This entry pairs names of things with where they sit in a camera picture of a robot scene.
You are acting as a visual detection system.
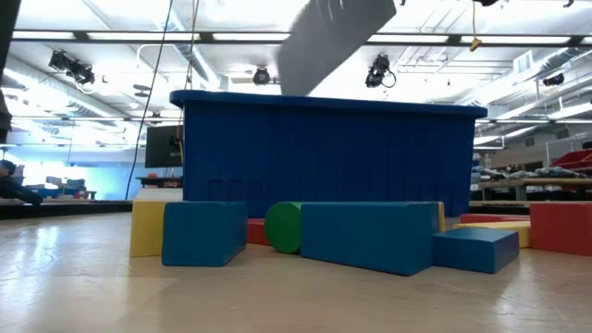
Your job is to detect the large blue plastic bin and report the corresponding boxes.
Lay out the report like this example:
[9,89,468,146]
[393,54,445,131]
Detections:
[169,90,489,218]

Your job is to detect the background storage shelf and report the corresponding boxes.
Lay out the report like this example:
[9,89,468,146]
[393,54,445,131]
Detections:
[469,152,487,203]

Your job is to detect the background work table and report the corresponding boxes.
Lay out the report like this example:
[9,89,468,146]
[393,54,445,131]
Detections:
[478,175,592,203]

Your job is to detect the black ceiling light rail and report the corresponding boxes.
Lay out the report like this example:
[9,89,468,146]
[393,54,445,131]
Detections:
[11,31,592,46]

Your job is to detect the blue rectangular block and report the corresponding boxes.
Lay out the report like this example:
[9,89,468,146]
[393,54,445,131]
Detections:
[432,226,521,275]
[299,201,440,278]
[160,201,249,268]

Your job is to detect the small yellow cube block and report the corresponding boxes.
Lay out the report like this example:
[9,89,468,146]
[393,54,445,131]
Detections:
[129,200,168,259]

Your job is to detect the short grey slotted divider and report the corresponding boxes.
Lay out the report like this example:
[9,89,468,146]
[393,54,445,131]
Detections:
[276,0,398,97]

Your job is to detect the black hanging cable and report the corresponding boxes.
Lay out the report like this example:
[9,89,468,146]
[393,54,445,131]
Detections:
[178,0,201,166]
[124,0,175,201]

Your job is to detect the dark background table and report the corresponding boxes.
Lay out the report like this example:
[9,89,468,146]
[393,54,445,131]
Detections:
[136,175,185,190]

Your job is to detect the red plastic tray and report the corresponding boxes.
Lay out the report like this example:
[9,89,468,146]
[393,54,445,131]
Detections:
[549,148,592,176]

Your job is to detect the black ceiling camera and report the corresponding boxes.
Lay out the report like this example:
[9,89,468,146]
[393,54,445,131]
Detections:
[364,54,398,90]
[252,66,272,87]

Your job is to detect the long yellow block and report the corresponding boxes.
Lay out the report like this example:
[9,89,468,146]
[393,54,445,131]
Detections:
[451,220,532,250]

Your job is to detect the green rectangular block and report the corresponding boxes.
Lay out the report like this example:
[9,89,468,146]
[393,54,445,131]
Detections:
[264,201,305,255]

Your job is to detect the person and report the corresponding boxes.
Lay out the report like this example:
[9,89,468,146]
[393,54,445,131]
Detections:
[0,159,43,207]

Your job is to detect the small red cube block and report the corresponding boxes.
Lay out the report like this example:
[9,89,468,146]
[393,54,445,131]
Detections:
[529,202,592,258]

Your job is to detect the black computer monitor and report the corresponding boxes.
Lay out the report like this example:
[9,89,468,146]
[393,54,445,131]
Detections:
[144,124,184,169]

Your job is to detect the yellow hanging plug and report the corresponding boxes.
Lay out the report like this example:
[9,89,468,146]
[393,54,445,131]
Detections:
[469,0,483,52]

